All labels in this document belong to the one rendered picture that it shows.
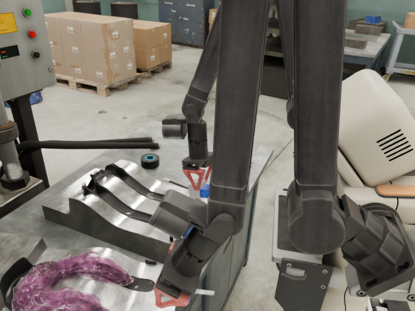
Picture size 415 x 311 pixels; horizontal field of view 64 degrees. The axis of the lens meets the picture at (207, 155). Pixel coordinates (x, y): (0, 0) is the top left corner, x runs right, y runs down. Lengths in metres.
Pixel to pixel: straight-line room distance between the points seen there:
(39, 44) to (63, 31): 3.55
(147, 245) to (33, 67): 0.92
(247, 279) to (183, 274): 1.45
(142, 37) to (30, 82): 3.98
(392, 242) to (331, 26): 0.31
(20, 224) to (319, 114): 1.04
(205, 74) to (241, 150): 0.45
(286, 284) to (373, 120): 0.38
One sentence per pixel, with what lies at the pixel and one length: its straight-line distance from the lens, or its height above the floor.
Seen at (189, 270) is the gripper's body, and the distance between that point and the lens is 0.61.
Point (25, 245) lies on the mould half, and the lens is 1.00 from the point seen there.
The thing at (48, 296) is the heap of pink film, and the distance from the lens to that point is 0.87.
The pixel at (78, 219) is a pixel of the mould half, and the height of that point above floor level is 0.85.
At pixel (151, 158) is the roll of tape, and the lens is 1.47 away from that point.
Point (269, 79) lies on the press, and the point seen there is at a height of 0.24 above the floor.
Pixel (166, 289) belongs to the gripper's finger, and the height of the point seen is 1.06.
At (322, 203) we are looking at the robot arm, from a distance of 0.46.
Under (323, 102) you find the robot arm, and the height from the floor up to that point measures 1.41.
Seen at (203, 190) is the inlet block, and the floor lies 0.97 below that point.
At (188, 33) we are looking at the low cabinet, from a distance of 7.95.
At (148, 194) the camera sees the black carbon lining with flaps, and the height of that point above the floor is 0.88.
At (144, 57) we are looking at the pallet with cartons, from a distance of 5.49.
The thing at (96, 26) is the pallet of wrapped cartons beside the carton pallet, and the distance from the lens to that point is 4.69.
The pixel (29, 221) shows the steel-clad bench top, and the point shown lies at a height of 0.80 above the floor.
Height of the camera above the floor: 1.55
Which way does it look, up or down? 29 degrees down
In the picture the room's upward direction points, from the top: 3 degrees clockwise
